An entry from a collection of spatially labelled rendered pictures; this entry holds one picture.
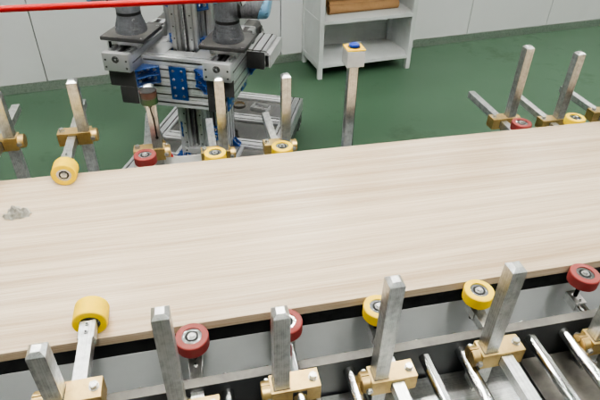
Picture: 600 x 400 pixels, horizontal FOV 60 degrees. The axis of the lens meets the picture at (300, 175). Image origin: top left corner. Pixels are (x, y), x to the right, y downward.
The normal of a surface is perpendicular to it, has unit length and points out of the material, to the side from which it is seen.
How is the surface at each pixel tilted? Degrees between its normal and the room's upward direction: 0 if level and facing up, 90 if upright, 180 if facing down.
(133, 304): 0
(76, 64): 90
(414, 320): 90
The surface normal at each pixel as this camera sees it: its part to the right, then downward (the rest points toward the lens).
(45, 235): 0.02, -0.82
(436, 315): 0.21, 0.56
